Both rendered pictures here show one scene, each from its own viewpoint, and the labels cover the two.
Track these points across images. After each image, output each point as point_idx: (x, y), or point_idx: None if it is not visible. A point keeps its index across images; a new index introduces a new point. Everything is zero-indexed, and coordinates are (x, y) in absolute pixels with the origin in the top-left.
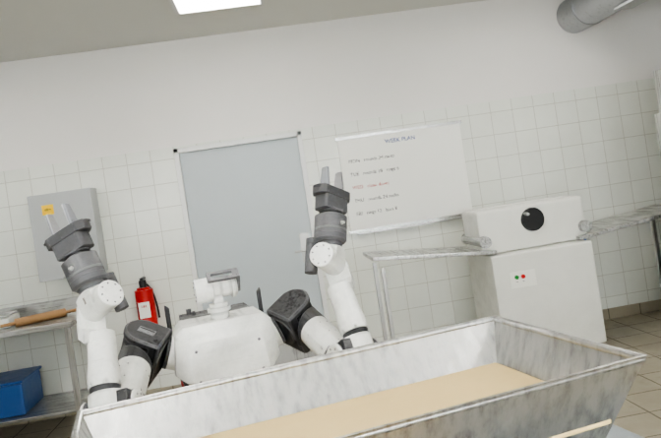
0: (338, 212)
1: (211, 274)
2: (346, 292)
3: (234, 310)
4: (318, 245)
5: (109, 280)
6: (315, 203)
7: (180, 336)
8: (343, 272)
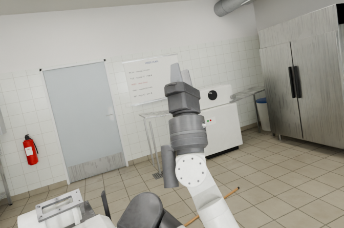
0: (195, 112)
1: (44, 205)
2: (226, 216)
3: (79, 226)
4: (185, 159)
5: None
6: (168, 104)
7: None
8: (206, 180)
